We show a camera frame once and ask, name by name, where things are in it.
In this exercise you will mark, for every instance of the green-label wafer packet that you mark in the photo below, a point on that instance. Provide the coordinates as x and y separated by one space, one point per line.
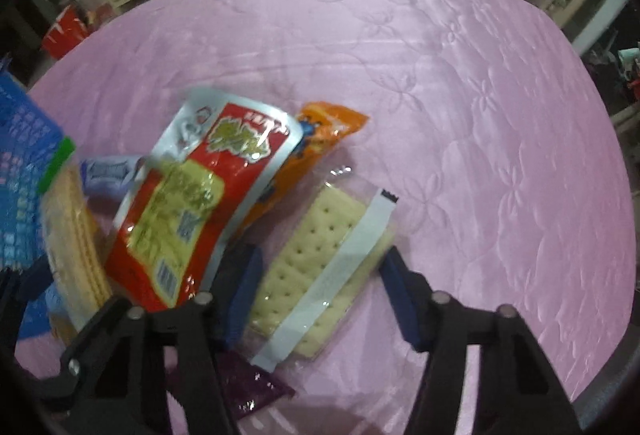
75 235

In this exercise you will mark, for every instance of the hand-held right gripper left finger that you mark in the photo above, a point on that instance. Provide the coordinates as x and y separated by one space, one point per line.
245 287

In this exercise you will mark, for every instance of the orange snack packet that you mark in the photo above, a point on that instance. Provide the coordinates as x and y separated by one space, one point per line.
327 130

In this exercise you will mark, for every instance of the red paper bag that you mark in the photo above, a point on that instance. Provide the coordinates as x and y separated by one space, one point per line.
62 35

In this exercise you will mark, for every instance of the clear-wrapped cracker packet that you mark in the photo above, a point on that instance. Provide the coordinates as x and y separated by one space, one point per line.
310 255

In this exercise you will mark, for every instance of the blue plastic basket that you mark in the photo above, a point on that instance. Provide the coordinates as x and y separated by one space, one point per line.
20 155

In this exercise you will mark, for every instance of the pink quilted blanket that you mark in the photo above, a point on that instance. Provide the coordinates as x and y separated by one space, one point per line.
400 90

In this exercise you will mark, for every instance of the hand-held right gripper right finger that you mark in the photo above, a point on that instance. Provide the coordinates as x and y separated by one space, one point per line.
400 297

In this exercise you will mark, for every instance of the dark purple snack packet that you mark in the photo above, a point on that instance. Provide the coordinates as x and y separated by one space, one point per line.
245 380

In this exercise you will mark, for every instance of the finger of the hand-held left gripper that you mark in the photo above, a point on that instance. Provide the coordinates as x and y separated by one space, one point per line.
25 285

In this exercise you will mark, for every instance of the purple chewing gum pack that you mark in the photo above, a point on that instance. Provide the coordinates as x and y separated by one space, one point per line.
107 172

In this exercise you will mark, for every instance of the red snack packet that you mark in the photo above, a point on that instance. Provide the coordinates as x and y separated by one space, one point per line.
190 215

